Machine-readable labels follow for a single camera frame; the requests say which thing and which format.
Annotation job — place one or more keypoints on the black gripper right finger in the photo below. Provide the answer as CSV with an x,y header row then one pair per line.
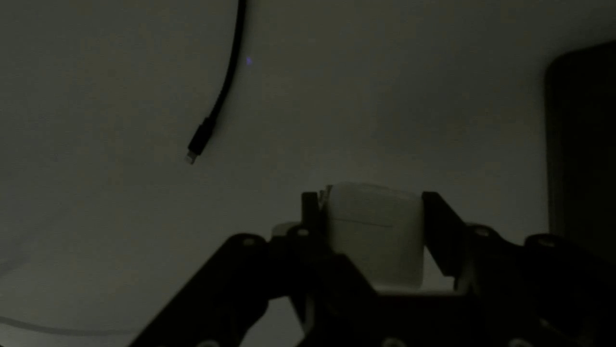
x,y
513,290

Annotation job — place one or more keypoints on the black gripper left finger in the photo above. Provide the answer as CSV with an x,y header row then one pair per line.
x,y
257,290

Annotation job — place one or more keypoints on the white charger adapter block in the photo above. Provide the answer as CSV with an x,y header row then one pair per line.
x,y
376,232

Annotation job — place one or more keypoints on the black rectangular mat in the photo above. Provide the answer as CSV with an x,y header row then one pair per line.
x,y
584,147

